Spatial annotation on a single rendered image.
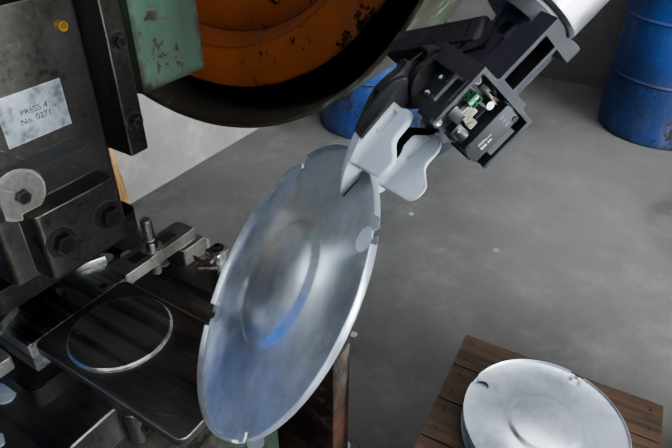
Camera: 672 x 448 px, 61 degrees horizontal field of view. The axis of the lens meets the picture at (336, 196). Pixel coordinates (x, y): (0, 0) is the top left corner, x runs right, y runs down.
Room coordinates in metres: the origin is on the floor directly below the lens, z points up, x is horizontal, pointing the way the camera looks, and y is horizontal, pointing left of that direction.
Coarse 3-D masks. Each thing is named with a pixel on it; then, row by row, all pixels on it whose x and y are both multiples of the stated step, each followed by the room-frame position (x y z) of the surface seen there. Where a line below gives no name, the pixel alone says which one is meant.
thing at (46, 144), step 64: (0, 0) 0.54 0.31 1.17; (64, 0) 0.58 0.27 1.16; (0, 64) 0.51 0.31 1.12; (64, 64) 0.56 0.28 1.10; (0, 128) 0.49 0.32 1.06; (64, 128) 0.54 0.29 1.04; (0, 192) 0.46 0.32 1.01; (64, 192) 0.52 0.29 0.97; (0, 256) 0.46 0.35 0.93; (64, 256) 0.48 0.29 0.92
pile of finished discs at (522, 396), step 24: (528, 360) 0.79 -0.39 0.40; (480, 384) 0.74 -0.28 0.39; (504, 384) 0.73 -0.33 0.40; (528, 384) 0.73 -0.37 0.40; (552, 384) 0.73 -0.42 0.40; (576, 384) 0.74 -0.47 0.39; (480, 408) 0.68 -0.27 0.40; (504, 408) 0.68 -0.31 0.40; (528, 408) 0.67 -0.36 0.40; (552, 408) 0.67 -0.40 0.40; (576, 408) 0.68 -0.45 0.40; (600, 408) 0.68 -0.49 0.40; (480, 432) 0.63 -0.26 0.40; (504, 432) 0.63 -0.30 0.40; (528, 432) 0.62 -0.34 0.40; (552, 432) 0.62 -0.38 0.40; (576, 432) 0.62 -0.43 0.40; (600, 432) 0.63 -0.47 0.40; (624, 432) 0.63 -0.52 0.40
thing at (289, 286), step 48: (336, 144) 0.50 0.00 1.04; (288, 192) 0.52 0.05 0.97; (336, 192) 0.44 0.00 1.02; (240, 240) 0.53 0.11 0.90; (288, 240) 0.44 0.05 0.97; (336, 240) 0.39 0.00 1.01; (240, 288) 0.46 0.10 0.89; (288, 288) 0.38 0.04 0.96; (336, 288) 0.34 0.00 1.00; (240, 336) 0.39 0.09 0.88; (288, 336) 0.34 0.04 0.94; (336, 336) 0.30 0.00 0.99; (240, 384) 0.34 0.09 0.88; (288, 384) 0.30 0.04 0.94; (240, 432) 0.29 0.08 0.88
